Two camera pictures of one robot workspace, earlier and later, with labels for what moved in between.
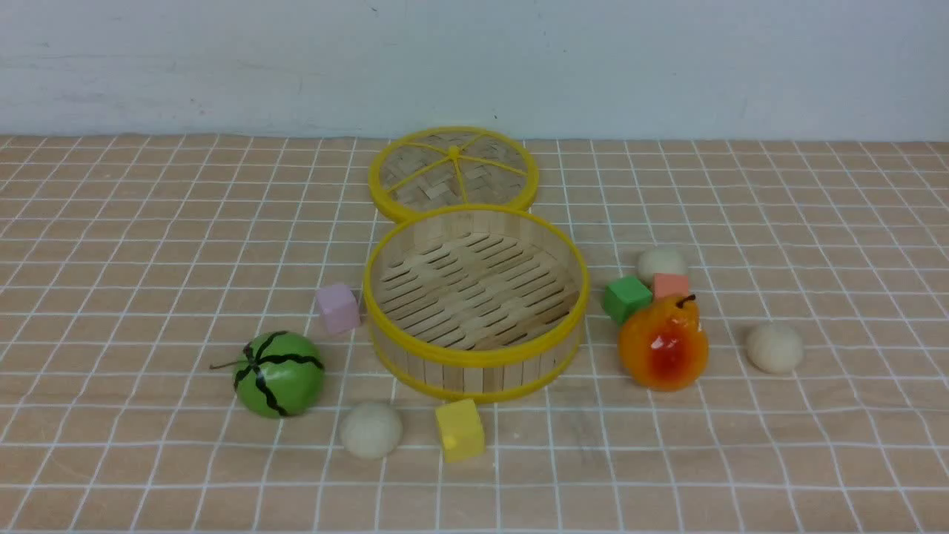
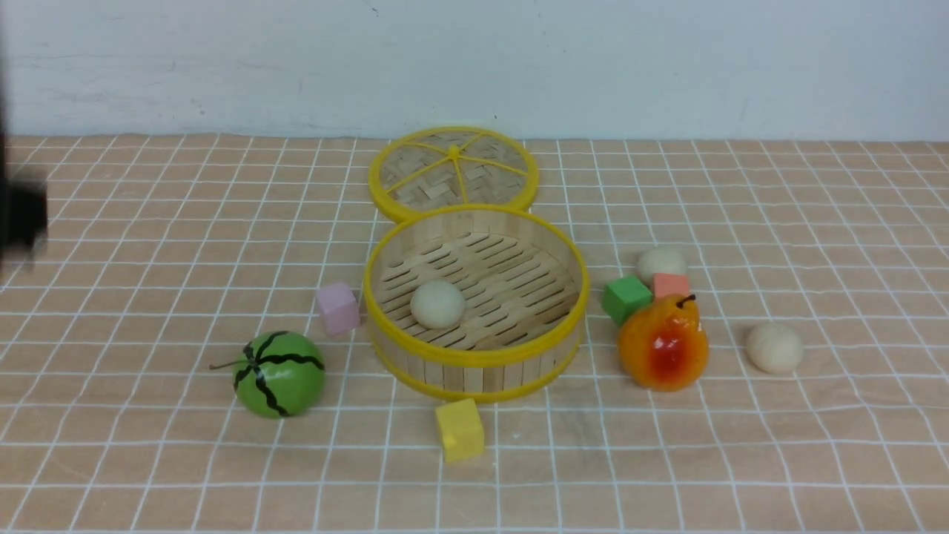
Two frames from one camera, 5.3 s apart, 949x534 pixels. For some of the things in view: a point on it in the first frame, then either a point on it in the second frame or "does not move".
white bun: (774, 348) does not move
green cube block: (625, 297) does not move
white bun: (660, 262) does not move
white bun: (371, 430) to (437, 305)
